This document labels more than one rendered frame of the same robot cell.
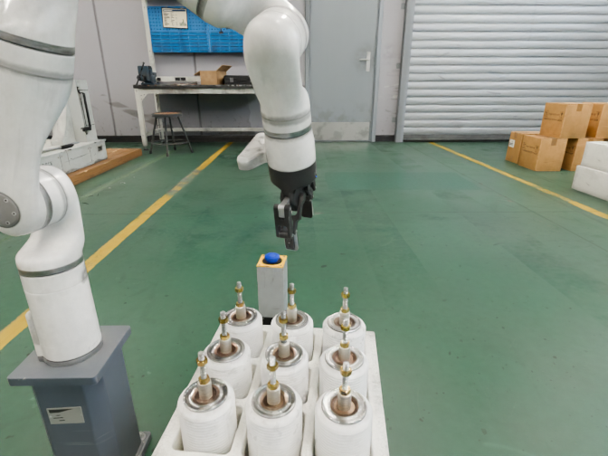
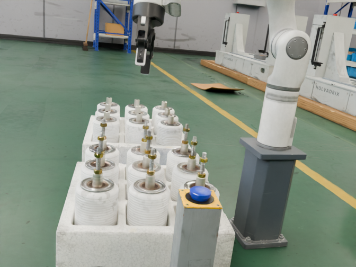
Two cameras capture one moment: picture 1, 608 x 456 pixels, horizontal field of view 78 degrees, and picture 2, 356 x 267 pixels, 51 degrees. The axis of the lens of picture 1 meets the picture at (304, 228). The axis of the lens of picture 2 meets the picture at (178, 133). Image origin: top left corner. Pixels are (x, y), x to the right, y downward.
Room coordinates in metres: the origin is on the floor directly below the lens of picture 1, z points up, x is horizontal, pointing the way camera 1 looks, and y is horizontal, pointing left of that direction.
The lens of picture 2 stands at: (1.49, -0.14, 0.62)
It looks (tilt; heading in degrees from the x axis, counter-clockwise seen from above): 17 degrees down; 164
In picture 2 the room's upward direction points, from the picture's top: 6 degrees clockwise
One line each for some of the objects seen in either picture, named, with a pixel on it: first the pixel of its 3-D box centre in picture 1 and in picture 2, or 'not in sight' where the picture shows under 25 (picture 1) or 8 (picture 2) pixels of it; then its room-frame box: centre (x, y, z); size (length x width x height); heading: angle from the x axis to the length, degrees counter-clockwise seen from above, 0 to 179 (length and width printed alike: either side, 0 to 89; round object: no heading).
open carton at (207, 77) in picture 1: (213, 75); not in sight; (5.14, 1.14, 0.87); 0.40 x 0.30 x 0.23; 77
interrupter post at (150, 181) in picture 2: (291, 314); (150, 181); (0.73, 0.03, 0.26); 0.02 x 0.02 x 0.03
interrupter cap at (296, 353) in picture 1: (284, 354); (146, 166); (0.61, 0.04, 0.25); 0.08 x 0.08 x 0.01
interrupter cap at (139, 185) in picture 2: (291, 319); (149, 186); (0.73, 0.03, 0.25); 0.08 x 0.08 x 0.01
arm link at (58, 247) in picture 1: (42, 222); (287, 61); (0.57, 0.42, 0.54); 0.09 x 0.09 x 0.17; 81
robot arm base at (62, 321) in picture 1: (63, 308); (277, 117); (0.56, 0.42, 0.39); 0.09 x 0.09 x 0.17; 1
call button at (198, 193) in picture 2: (271, 258); (199, 195); (0.91, 0.08, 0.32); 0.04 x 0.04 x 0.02
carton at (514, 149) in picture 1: (527, 147); not in sight; (3.96, -2.32, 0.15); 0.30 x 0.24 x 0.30; 90
